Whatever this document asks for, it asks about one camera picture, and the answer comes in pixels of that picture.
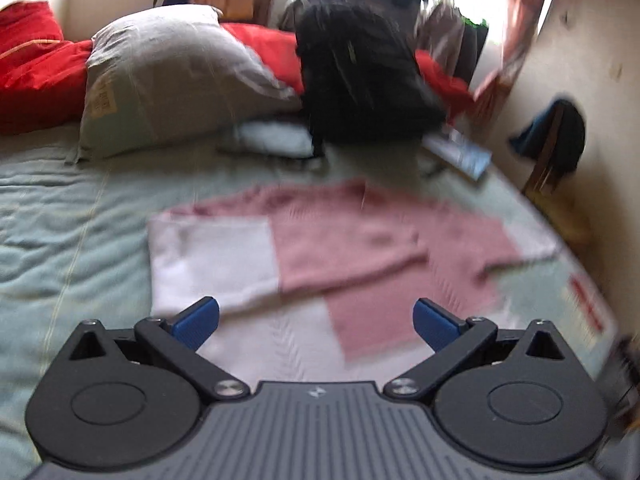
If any paperback book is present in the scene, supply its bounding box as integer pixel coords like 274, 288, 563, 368
422, 127, 493, 181

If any green checked bedspread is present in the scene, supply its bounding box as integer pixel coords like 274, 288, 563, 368
0, 120, 621, 476

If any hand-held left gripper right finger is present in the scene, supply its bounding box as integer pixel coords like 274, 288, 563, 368
384, 298, 577, 404

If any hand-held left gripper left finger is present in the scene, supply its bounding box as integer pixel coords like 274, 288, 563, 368
56, 296, 251, 404

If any black coat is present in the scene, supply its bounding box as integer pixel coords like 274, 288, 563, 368
460, 22, 488, 86

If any beige shirt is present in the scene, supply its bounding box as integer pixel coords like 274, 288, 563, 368
417, 2, 468, 81

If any black backpack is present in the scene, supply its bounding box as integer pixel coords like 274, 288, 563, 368
295, 1, 448, 143

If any dark blue jacket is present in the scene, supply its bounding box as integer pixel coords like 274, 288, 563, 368
509, 97, 586, 176

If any flat grey pouch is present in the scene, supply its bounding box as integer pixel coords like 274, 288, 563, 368
217, 120, 326, 161

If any wooden chair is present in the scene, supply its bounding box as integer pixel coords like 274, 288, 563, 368
522, 102, 592, 246

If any orange patterned curtain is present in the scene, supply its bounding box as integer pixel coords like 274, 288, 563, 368
472, 0, 563, 116

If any grey pillow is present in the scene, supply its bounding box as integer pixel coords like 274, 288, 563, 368
75, 5, 303, 163

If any pink and white sweater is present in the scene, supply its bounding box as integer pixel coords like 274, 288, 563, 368
147, 180, 558, 366

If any red blanket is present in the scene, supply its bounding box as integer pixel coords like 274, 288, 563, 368
220, 22, 476, 118

